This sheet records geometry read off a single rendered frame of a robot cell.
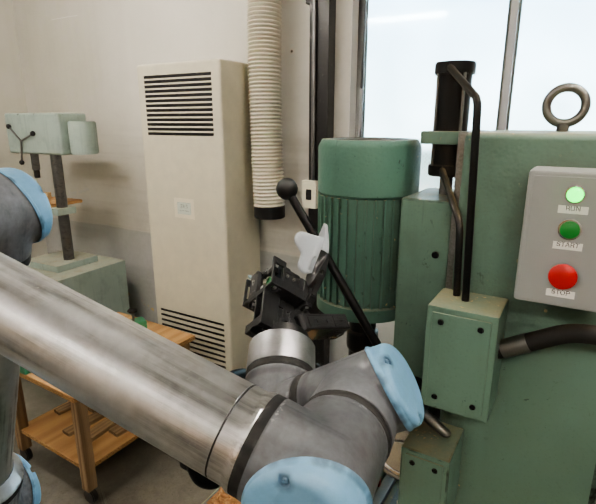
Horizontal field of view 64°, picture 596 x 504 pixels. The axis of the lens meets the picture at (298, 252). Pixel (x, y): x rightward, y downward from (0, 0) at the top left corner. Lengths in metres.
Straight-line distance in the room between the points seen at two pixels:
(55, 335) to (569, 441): 0.66
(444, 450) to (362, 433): 0.35
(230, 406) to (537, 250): 0.40
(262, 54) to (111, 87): 1.23
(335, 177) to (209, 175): 1.57
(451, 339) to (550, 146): 0.27
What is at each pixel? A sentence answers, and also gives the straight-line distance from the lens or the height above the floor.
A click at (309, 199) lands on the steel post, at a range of 2.24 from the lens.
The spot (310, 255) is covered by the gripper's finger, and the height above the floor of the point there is 1.34.
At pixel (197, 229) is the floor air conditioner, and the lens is 2.43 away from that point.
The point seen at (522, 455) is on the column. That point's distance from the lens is 0.82.
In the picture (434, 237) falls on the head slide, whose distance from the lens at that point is 0.76.
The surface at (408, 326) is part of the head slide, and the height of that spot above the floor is 1.21.
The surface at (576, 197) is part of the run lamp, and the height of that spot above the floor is 1.45.
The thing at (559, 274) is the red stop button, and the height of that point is 1.36.
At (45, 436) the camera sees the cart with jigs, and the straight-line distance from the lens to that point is 2.55.
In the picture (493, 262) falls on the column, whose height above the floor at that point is 1.35.
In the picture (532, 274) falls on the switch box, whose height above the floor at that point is 1.36.
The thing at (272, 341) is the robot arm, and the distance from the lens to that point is 0.61.
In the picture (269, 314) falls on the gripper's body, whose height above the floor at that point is 1.28.
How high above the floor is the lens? 1.53
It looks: 15 degrees down
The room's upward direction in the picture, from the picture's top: straight up
